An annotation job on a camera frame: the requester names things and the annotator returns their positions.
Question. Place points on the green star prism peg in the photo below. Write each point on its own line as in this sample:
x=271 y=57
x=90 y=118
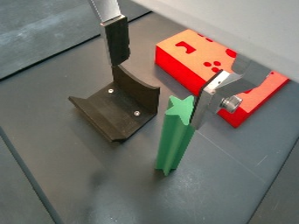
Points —
x=177 y=134

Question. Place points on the red shape sorting board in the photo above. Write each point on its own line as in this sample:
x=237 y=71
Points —
x=191 y=58

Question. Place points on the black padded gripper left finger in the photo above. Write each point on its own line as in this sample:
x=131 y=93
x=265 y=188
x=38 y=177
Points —
x=114 y=29

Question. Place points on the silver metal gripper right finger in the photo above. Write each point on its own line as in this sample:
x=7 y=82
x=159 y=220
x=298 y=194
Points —
x=219 y=92

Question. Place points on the black curved peg holder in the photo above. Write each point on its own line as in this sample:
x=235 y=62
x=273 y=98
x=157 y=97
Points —
x=122 y=107

